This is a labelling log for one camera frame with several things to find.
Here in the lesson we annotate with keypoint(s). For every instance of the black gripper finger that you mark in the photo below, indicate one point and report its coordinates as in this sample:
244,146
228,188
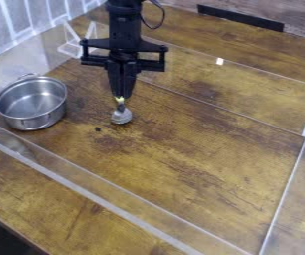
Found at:
115,77
129,75

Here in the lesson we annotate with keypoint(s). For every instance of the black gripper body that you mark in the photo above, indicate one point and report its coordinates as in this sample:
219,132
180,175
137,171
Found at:
124,55

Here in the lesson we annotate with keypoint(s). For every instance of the green handled metal spoon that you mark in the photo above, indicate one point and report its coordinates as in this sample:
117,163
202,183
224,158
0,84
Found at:
121,115

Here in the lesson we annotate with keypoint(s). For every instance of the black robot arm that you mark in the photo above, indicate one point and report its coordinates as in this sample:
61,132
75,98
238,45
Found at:
125,20

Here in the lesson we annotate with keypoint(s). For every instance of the small steel pot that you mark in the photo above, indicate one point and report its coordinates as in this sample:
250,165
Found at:
33,102

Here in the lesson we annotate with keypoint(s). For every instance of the black strip on table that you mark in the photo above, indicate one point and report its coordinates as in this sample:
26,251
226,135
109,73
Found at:
240,18

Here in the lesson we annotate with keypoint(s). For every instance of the clear acrylic barrier front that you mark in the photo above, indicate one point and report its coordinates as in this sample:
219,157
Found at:
163,224

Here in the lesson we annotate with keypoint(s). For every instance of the clear acrylic barrier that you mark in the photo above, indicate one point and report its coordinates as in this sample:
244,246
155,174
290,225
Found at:
163,224
285,237

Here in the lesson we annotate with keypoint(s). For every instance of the clear acrylic barrier right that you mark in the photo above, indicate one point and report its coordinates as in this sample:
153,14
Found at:
285,237

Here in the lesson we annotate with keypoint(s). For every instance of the clear acrylic triangle bracket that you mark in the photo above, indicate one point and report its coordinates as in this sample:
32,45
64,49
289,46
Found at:
71,47

